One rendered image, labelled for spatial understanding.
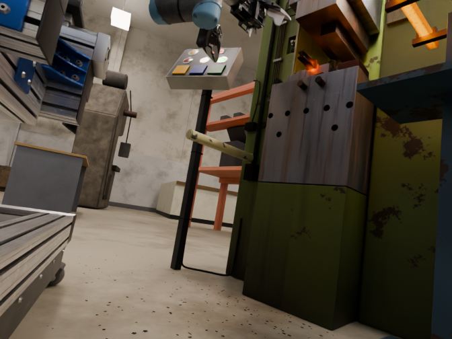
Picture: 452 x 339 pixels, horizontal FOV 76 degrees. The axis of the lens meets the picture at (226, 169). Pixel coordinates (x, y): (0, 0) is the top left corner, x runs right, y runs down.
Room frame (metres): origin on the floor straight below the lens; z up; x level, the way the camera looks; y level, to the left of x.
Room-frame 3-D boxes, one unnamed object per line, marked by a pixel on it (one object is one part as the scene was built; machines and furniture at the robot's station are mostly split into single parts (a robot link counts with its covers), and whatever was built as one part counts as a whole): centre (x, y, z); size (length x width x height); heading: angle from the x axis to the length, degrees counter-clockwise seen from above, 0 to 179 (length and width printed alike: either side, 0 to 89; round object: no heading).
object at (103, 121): (5.92, 2.68, 1.39); 1.46 x 1.25 x 2.78; 18
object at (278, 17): (0.88, -0.09, 0.98); 0.09 x 0.03 x 0.06; 100
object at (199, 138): (1.37, 0.03, 0.62); 0.44 x 0.05 x 0.05; 136
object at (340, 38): (1.36, -0.47, 1.24); 0.30 x 0.07 x 0.06; 136
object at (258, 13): (0.86, 0.01, 0.97); 0.12 x 0.08 x 0.09; 136
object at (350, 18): (1.35, -0.43, 1.32); 0.42 x 0.20 x 0.10; 136
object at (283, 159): (1.31, -0.47, 0.69); 0.56 x 0.38 x 0.45; 136
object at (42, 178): (3.45, 1.98, 0.33); 1.24 x 0.64 x 0.66; 23
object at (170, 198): (7.66, 0.56, 0.42); 2.20 x 1.78 x 0.83; 20
